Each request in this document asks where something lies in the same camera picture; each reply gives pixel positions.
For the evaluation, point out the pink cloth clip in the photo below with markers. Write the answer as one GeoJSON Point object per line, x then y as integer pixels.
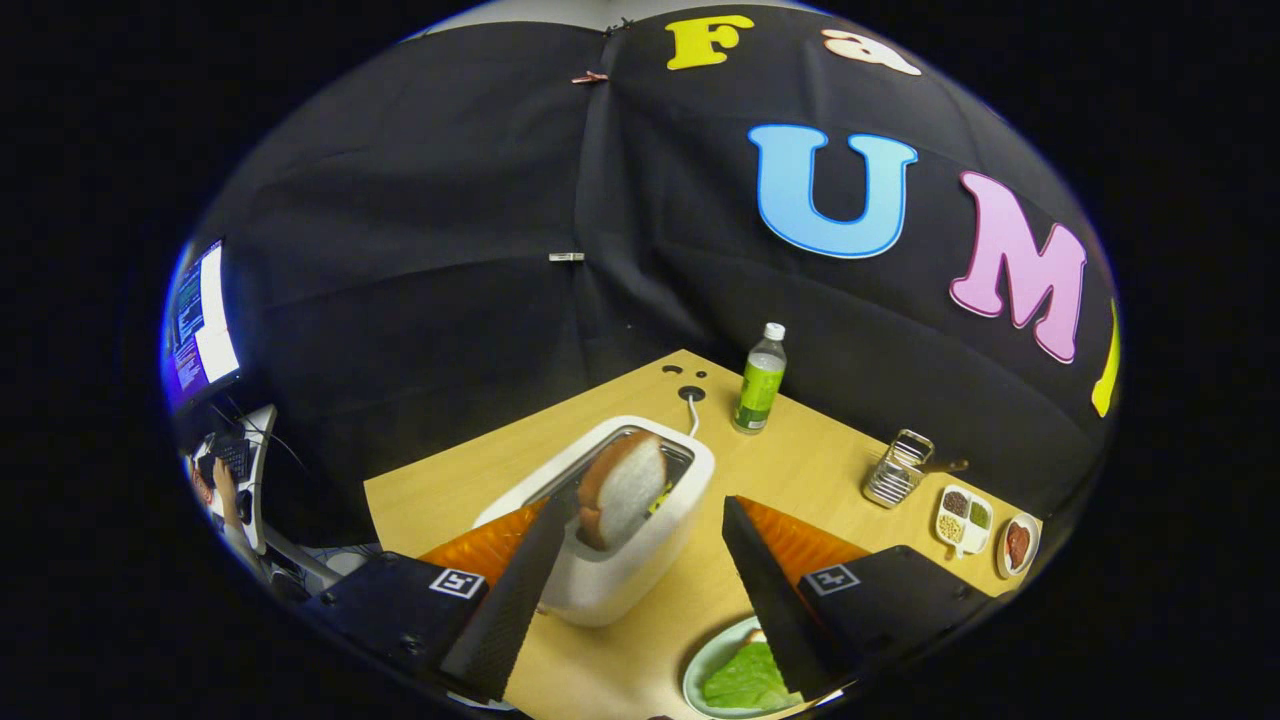
{"type": "Point", "coordinates": [590, 77]}

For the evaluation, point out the brown steak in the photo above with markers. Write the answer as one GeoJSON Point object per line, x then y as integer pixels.
{"type": "Point", "coordinates": [1018, 545]}

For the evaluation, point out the computer monitor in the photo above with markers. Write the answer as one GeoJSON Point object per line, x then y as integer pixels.
{"type": "Point", "coordinates": [200, 320]}

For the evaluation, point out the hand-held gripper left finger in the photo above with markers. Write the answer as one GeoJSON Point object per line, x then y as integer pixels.
{"type": "Point", "coordinates": [515, 610]}

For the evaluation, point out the green label drink bottle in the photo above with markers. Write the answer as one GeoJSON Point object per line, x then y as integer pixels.
{"type": "Point", "coordinates": [758, 390]}

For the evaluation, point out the black keyboard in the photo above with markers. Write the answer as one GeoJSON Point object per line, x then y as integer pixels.
{"type": "Point", "coordinates": [235, 460]}

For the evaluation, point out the white side desk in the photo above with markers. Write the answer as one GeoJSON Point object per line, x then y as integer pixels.
{"type": "Point", "coordinates": [262, 480]}

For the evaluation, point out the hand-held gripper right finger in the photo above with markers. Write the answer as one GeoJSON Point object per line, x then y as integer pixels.
{"type": "Point", "coordinates": [775, 610]}

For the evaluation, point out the white oval plate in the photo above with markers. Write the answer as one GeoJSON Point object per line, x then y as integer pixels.
{"type": "Point", "coordinates": [1035, 538]}

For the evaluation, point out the green lettuce leaf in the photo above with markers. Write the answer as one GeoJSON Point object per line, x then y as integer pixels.
{"type": "Point", "coordinates": [745, 680]}

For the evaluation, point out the plain white bread slice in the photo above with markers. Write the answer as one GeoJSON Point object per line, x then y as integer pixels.
{"type": "Point", "coordinates": [625, 490]}

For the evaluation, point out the white divided bean dish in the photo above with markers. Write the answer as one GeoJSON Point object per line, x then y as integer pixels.
{"type": "Point", "coordinates": [965, 542]}

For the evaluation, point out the black backdrop cloth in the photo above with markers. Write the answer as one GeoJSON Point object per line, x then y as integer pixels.
{"type": "Point", "coordinates": [420, 250]}

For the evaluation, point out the white toaster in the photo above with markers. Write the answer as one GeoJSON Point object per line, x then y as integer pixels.
{"type": "Point", "coordinates": [620, 590]}

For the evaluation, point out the pale green round plate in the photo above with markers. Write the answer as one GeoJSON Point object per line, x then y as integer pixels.
{"type": "Point", "coordinates": [700, 665]}

